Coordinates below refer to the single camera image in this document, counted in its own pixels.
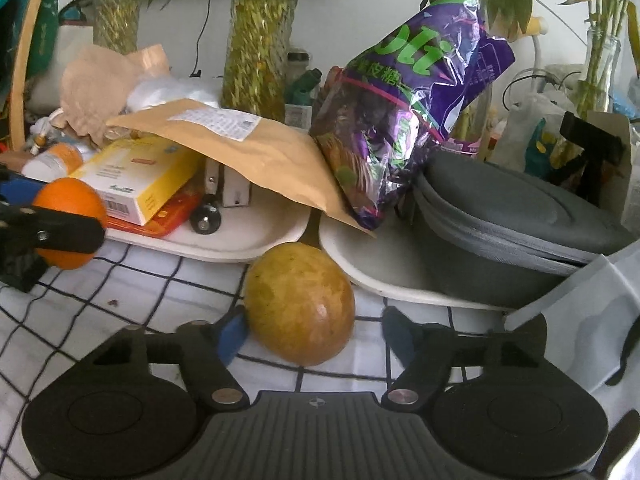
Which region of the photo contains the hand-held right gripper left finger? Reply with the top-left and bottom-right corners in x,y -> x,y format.
95,305 -> 251,410

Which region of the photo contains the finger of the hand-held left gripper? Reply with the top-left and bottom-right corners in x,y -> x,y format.
10,207 -> 106,256
0,165 -> 46,207

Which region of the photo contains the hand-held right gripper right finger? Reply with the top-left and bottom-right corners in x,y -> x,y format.
381,306 -> 548,408

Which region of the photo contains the large orange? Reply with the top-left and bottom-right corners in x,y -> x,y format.
31,177 -> 108,270

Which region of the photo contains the yellow green mango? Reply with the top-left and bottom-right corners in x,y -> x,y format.
243,242 -> 356,367

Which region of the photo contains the white orange bottle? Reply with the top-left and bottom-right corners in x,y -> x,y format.
22,142 -> 85,183

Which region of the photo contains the white tray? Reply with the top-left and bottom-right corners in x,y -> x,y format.
318,217 -> 506,311
102,202 -> 313,263

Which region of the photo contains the yellow cardboard box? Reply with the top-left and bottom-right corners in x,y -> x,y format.
67,136 -> 206,226

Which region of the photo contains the white checkered tablecloth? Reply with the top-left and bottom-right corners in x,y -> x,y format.
0,240 -> 511,480

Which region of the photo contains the red flat packet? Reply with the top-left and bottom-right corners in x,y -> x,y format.
107,192 -> 201,238

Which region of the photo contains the small black roller tool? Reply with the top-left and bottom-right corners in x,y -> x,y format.
190,157 -> 253,236

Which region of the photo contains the crumpled brown paper bag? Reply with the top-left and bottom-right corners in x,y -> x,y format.
60,44 -> 171,146

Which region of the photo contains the grey zipper case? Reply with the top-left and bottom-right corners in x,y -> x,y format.
410,150 -> 636,308

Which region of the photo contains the white plastic bag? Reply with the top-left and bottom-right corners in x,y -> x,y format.
125,76 -> 223,111

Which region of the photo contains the kraft paper envelope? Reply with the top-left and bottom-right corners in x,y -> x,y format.
106,100 -> 377,238

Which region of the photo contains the bamboo bundle in vase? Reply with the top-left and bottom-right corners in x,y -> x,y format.
221,0 -> 301,123
90,0 -> 151,53

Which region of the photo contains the purple snack bag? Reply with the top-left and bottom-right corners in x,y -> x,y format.
310,0 -> 516,231

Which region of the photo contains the translucent plastic bag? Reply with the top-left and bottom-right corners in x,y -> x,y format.
492,92 -> 576,176

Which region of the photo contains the grey green bottle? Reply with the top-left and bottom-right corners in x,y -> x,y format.
286,50 -> 313,86

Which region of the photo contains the white gooseneck fixture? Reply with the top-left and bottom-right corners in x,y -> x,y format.
520,17 -> 551,96

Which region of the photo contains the curved wooden frame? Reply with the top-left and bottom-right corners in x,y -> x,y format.
10,0 -> 51,153

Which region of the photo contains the black cable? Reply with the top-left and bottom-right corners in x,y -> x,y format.
192,0 -> 221,78

